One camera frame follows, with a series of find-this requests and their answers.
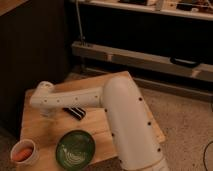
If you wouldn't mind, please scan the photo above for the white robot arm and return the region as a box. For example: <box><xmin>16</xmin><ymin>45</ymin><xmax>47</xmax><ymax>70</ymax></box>
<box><xmin>30</xmin><ymin>76</ymin><xmax>169</xmax><ymax>171</ymax></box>

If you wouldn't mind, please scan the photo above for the black handle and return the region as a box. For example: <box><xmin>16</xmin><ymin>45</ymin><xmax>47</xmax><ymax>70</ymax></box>
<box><xmin>170</xmin><ymin>58</ymin><xmax>201</xmax><ymax>68</ymax></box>

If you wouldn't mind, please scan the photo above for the white cup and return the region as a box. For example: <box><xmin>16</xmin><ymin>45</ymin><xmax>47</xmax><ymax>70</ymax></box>
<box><xmin>10</xmin><ymin>139</ymin><xmax>39</xmax><ymax>165</ymax></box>

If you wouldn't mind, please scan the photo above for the upper cluttered shelf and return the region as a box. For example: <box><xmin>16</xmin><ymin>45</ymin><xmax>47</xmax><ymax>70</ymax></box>
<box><xmin>70</xmin><ymin>0</ymin><xmax>213</xmax><ymax>21</ymax></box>

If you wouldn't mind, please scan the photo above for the green plate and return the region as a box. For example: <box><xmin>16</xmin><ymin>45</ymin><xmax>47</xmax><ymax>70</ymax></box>
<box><xmin>55</xmin><ymin>130</ymin><xmax>96</xmax><ymax>171</ymax></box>

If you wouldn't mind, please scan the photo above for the metal shelf rail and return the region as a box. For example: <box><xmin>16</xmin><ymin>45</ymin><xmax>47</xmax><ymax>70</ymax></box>
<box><xmin>71</xmin><ymin>41</ymin><xmax>213</xmax><ymax>82</ymax></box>

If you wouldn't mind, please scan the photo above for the black striped eraser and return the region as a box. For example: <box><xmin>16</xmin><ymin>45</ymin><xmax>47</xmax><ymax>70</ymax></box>
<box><xmin>64</xmin><ymin>108</ymin><xmax>86</xmax><ymax>120</ymax></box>

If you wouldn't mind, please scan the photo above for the dark wooden cabinet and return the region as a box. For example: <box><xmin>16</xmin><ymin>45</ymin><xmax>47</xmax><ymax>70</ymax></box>
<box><xmin>0</xmin><ymin>0</ymin><xmax>69</xmax><ymax>137</ymax></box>

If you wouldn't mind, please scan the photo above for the vertical metal pole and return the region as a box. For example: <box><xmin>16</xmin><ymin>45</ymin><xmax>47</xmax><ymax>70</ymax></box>
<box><xmin>75</xmin><ymin>0</ymin><xmax>85</xmax><ymax>45</ymax></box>

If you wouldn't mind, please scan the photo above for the orange carrot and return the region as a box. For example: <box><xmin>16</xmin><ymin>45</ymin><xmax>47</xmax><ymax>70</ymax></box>
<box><xmin>13</xmin><ymin>148</ymin><xmax>32</xmax><ymax>162</ymax></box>

